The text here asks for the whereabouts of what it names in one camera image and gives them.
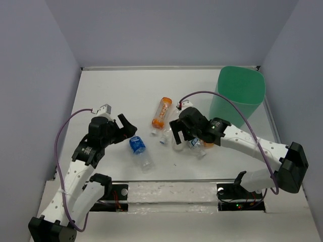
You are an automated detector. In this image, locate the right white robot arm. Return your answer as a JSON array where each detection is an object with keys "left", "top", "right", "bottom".
[{"left": 170, "top": 107, "right": 308, "bottom": 198}]

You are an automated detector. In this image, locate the blue label Pocari bottle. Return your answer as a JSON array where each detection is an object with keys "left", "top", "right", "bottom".
[{"left": 129, "top": 136, "right": 154, "bottom": 172}]

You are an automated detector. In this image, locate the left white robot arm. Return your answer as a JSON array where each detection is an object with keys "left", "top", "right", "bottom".
[{"left": 28, "top": 114, "right": 137, "bottom": 241}]

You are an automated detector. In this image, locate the clear plastic bottle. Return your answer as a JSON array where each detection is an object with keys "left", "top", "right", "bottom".
[{"left": 158, "top": 108, "right": 186, "bottom": 152}]

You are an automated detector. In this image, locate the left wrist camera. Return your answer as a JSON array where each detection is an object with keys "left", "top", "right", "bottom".
[{"left": 96, "top": 104, "right": 113, "bottom": 121}]

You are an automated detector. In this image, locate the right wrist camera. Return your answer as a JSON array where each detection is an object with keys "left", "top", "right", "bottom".
[{"left": 177, "top": 100, "right": 193, "bottom": 111}]

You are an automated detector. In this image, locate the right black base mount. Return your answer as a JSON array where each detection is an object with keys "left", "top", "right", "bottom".
[{"left": 217, "top": 183, "right": 265, "bottom": 212}]

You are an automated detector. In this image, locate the tall orange label bottle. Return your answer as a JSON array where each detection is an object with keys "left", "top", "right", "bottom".
[{"left": 151, "top": 97, "right": 173, "bottom": 136}]

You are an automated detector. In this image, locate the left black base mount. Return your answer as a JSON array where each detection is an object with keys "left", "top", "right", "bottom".
[{"left": 90, "top": 184, "right": 129, "bottom": 212}]

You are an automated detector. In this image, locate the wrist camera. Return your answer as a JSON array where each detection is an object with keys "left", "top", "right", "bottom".
[
  {"left": 177, "top": 100, "right": 193, "bottom": 111},
  {"left": 96, "top": 104, "right": 113, "bottom": 121}
]

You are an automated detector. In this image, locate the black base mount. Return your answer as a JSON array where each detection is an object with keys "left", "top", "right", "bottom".
[
  {"left": 90, "top": 184, "right": 129, "bottom": 212},
  {"left": 217, "top": 183, "right": 265, "bottom": 212}
]

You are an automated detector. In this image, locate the green plastic bin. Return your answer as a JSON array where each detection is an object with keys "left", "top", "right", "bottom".
[{"left": 208, "top": 66, "right": 266, "bottom": 128}]

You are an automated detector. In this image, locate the blue green label bottle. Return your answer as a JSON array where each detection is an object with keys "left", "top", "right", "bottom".
[{"left": 187, "top": 138, "right": 206, "bottom": 159}]

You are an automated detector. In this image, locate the small orange juice bottle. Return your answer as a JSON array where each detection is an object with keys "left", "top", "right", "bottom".
[{"left": 203, "top": 142, "right": 214, "bottom": 149}]

